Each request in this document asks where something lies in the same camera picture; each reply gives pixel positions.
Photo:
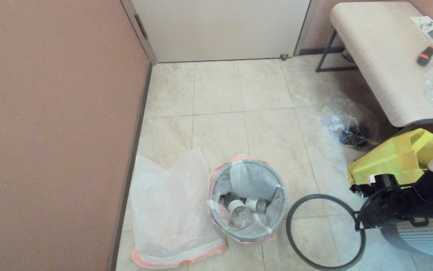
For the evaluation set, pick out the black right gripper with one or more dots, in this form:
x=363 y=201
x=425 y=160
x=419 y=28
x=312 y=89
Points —
x=389 y=207

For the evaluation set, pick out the used translucent trash bag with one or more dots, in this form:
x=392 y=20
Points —
x=250 y=173

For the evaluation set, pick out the black round trash bin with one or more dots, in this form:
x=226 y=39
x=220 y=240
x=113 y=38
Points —
x=216 y=222

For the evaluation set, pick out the grey ribbed robot base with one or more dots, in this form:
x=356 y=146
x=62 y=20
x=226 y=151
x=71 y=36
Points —
x=427 y=241

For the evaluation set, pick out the yellow shopping bag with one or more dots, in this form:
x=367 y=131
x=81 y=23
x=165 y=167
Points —
x=389 y=162

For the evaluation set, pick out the crumpled clear plastic bag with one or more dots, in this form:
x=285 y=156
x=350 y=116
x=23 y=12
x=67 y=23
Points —
x=336 y=116

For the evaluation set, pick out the white red plastic bag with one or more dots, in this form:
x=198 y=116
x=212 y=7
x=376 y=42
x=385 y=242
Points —
x=171 y=210

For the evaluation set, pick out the black tangled object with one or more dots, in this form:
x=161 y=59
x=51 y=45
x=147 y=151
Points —
x=351 y=138

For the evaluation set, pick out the crushed clear plastic bottle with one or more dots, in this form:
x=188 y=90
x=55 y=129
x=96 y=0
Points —
x=256 y=205
x=236 y=207

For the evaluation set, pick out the light wood-grain table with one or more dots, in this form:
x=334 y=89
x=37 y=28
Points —
x=382 y=56

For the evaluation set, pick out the black orange marker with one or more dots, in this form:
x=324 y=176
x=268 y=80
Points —
x=425 y=57

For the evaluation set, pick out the black and white booklet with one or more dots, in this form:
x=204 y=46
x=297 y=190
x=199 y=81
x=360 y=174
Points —
x=429 y=28

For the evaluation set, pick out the white door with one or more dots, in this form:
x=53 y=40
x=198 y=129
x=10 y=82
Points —
x=220 y=30

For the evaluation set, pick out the black metal table frame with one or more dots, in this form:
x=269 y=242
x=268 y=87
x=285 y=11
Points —
x=325 y=51

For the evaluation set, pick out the grey door frame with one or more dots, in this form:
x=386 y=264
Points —
x=145 y=41

